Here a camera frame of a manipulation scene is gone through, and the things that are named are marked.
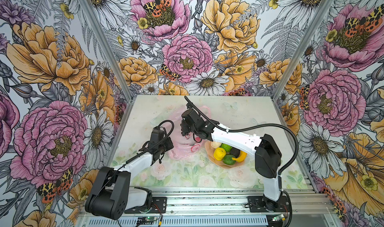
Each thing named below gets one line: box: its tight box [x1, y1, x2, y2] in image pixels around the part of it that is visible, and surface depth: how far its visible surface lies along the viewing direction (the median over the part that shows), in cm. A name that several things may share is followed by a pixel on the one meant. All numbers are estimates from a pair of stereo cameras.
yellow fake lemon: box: [213, 147, 227, 161], surface depth 88 cm
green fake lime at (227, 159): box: [222, 154, 236, 166], surface depth 84 cm
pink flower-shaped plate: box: [205, 140, 247, 169], surface depth 87 cm
